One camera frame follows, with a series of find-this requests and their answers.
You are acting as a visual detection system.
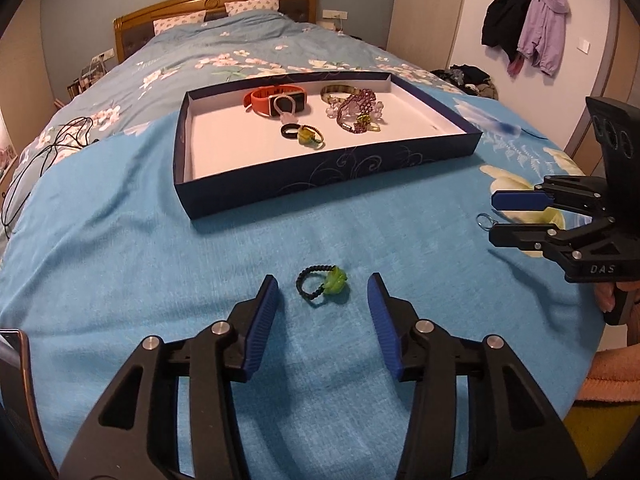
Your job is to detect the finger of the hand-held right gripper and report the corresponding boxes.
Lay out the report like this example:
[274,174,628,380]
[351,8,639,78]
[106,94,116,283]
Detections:
[491,175,613,218]
[488,217,616,263]

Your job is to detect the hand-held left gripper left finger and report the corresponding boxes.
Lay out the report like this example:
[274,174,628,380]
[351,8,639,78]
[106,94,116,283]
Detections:
[59,274,280,480]

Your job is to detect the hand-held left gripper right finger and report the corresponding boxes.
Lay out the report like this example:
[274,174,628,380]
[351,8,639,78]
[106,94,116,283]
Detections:
[366,271,588,480]

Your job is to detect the green flower ring black band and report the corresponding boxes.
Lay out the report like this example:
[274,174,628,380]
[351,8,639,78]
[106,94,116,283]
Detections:
[296,264,348,306]

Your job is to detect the dark blue tray box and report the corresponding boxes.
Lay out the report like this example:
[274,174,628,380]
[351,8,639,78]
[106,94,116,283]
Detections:
[172,71,483,221]

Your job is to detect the green stone ring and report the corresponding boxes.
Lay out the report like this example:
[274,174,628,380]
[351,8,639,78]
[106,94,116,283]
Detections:
[298,125,326,151]

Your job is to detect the purple bead bracelet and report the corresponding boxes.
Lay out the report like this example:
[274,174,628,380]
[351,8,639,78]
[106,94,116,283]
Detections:
[336,89,378,135]

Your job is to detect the clear bead bracelet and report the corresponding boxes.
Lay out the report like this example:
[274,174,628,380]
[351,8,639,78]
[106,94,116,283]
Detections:
[326,97,387,122]

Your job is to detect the brown striped bangle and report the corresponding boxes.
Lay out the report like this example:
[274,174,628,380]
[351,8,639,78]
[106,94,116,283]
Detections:
[320,84,359,104]

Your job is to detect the orange smart watch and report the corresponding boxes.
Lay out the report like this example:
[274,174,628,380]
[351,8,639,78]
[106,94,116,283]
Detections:
[243,85,307,118]

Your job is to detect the person's right hand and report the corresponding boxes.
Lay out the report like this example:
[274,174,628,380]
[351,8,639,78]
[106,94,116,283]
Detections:
[594,281,620,315]

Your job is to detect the dark clothes pile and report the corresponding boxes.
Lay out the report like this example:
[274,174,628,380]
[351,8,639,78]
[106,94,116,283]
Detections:
[430,64,500,102]

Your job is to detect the blue floral blanket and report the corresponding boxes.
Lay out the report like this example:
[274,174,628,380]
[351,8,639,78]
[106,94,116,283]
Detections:
[0,10,601,480]

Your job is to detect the purple jacket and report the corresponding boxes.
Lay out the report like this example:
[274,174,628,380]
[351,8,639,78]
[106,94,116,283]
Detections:
[517,0,571,77]

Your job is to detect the black jacket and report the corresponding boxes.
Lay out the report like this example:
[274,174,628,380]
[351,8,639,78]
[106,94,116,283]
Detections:
[481,0,531,63]

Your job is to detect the yellow stool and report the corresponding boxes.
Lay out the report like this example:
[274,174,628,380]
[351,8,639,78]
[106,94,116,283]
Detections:
[565,399,640,480]

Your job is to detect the bedside items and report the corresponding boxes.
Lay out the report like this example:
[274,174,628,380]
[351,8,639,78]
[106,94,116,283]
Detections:
[67,57,108,99]

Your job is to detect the floral pillow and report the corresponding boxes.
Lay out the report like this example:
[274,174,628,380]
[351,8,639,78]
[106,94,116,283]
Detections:
[152,10,207,36]
[225,0,280,16]

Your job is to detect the wooden headboard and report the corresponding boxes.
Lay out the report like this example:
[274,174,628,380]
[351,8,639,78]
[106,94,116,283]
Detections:
[114,0,318,63]

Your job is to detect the black cable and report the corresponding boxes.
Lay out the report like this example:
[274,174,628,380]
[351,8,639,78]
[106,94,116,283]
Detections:
[0,116,99,241]

